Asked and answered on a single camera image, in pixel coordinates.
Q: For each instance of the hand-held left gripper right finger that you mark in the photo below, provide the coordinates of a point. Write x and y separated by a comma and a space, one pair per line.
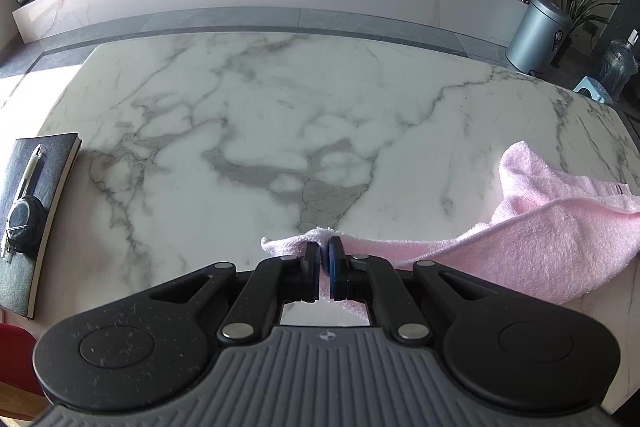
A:
334, 268

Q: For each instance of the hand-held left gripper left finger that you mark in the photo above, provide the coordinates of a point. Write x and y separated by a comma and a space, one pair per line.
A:
312, 268

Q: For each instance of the pink terry towel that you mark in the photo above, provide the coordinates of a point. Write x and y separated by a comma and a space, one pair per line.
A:
545, 237

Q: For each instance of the black notebook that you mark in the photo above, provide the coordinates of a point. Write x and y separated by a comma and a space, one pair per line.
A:
27, 277

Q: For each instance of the round black tape measure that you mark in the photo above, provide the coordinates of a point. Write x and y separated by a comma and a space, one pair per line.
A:
23, 224

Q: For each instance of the clear ballpoint pen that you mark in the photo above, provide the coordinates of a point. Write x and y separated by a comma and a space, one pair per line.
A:
32, 164

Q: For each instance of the grey metal trash can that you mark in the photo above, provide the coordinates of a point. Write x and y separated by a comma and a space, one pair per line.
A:
540, 37

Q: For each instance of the red chair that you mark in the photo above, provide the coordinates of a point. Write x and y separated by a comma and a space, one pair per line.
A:
15, 357

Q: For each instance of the teal plastic stool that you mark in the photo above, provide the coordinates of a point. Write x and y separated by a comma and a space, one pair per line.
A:
594, 89

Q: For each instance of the large clear water bottle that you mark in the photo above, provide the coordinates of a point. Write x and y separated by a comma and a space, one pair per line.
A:
620, 67

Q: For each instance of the long-leaved potted plant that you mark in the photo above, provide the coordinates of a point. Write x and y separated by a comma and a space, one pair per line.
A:
580, 4

